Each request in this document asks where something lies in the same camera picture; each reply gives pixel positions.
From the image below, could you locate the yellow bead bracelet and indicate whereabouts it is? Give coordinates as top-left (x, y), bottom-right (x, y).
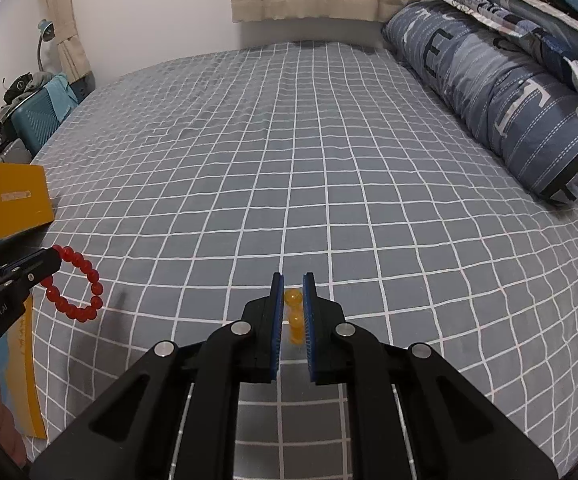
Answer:
top-left (282, 288), bottom-right (305, 346)

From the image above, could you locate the folded blue duvet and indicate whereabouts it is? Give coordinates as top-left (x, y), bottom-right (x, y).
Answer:
top-left (382, 0), bottom-right (578, 205)

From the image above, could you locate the teal suitcase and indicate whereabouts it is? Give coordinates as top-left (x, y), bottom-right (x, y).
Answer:
top-left (12, 87), bottom-right (62, 157)

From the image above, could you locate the red bead bracelet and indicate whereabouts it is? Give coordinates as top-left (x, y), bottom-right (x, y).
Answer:
top-left (38, 244), bottom-right (105, 323)

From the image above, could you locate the clutter pile on suitcases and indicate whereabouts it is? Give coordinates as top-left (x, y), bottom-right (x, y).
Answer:
top-left (0, 72), bottom-right (54, 131)

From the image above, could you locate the blue patterned pillow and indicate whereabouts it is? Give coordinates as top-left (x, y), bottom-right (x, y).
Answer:
top-left (443, 0), bottom-right (578, 93)

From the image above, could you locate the grey checked bed sheet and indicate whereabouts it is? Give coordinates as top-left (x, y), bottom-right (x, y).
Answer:
top-left (33, 42), bottom-right (578, 472)

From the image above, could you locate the light blue towel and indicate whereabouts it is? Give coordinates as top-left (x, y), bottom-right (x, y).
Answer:
top-left (44, 73), bottom-right (79, 122)

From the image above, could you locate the grey suitcase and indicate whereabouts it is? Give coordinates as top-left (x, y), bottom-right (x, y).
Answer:
top-left (0, 124), bottom-right (32, 164)

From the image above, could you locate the beige side curtain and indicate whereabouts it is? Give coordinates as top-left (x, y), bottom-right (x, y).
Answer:
top-left (40, 0), bottom-right (91, 82)

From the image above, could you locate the blue desk lamp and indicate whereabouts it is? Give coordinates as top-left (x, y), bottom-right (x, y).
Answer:
top-left (36, 18), bottom-right (58, 74)

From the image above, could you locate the blue yellow cardboard box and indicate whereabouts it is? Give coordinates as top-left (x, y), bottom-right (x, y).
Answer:
top-left (0, 162), bottom-right (60, 440)

